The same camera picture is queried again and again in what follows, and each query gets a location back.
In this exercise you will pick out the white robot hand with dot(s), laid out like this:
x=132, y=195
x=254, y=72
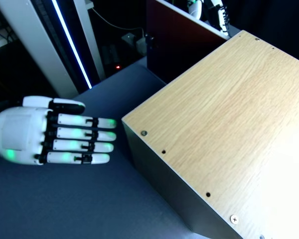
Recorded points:
x=223, y=17
x=17, y=132

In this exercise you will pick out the dark red partition panel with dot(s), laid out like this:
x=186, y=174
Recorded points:
x=179, y=44

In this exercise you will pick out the light wooden box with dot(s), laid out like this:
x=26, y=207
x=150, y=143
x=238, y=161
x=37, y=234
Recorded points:
x=226, y=112

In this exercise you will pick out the grey table cloth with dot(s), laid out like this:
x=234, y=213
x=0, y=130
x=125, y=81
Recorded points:
x=64, y=199

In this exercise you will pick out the grey power adapter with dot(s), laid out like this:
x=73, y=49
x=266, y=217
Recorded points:
x=141, y=44

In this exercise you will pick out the white shelf board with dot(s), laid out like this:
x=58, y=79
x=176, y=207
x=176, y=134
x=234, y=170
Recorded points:
x=0, y=44

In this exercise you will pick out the black plug block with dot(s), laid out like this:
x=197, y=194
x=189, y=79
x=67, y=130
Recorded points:
x=128, y=37

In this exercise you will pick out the glowing white light strip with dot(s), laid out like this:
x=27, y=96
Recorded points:
x=72, y=47

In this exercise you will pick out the black power strip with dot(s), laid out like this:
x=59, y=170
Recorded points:
x=111, y=56

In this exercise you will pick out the wide white frame post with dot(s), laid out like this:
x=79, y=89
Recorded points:
x=32, y=42

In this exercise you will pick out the narrow white frame post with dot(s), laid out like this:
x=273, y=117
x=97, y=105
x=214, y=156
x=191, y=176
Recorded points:
x=89, y=37

